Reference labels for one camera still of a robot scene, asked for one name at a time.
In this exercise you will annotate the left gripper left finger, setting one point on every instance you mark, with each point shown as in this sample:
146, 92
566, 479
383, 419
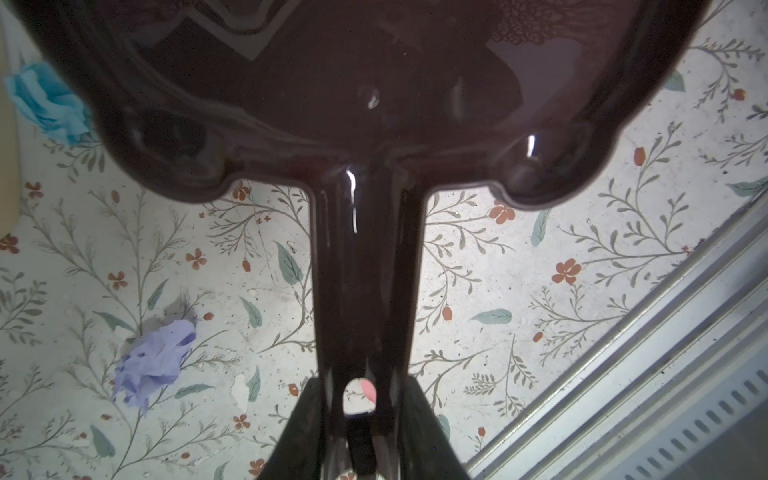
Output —
298, 454

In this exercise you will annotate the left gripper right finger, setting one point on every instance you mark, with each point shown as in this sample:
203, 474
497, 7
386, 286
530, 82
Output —
425, 451

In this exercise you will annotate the pink paper scrap long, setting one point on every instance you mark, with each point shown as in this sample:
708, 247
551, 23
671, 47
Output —
369, 391

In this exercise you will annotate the dark brown plastic dustpan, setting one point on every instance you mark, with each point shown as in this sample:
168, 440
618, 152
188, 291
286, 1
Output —
369, 106

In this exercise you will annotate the bin with yellow-green bag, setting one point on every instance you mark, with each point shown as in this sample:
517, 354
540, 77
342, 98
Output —
10, 187

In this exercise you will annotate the light blue paper scrap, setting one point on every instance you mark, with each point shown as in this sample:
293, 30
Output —
41, 96

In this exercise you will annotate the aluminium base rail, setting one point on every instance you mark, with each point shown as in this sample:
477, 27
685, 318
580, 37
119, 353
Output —
687, 363

